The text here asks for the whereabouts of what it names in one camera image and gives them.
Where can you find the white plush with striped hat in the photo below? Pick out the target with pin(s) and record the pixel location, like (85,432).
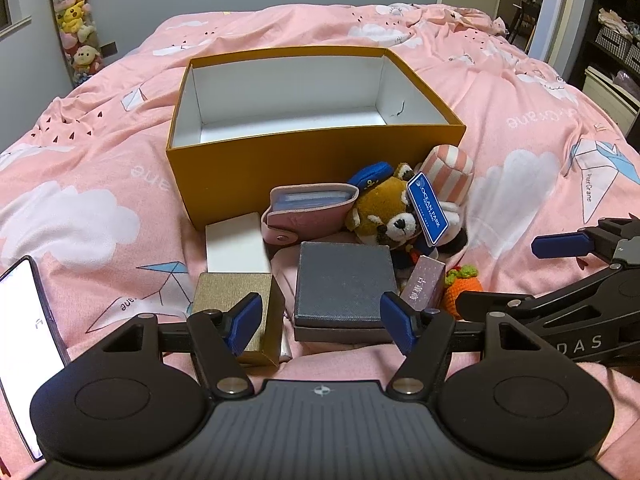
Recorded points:
(450,170)

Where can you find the red panda plush toy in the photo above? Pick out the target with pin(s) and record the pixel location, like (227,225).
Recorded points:
(380,210)

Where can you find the small shiny purple box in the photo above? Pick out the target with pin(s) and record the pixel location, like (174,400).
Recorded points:
(425,285)

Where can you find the small white box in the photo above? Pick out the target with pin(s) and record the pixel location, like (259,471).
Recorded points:
(235,245)

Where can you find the orange cardboard box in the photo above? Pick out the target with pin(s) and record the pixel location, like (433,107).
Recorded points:
(250,185)

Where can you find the dark chair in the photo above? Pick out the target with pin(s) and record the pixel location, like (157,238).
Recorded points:
(525,15)

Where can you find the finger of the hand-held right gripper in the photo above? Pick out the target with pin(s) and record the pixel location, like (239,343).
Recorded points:
(562,244)
(525,307)

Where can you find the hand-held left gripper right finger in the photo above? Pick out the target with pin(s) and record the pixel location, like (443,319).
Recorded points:
(397,320)

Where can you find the checkered storage basket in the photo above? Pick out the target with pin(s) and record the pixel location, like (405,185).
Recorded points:
(615,42)

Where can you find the clear tube of plush toys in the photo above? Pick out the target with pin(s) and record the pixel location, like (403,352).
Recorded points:
(75,15)

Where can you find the orange crochet carrot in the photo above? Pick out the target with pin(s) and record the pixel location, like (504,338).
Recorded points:
(462,284)

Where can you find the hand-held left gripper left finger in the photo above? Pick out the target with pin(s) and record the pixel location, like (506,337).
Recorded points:
(245,320)

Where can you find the small gold box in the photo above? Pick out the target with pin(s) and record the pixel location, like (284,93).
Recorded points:
(215,290)

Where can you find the white door frame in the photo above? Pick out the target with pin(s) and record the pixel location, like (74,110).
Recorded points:
(555,10)

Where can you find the pink card wallet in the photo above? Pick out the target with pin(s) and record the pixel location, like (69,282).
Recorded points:
(310,220)

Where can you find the grey square gift box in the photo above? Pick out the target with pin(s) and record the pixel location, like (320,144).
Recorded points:
(340,285)

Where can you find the white storage bin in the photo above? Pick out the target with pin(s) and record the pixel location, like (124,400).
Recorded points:
(605,95)

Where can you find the smartphone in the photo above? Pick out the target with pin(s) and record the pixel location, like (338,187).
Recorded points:
(25,340)

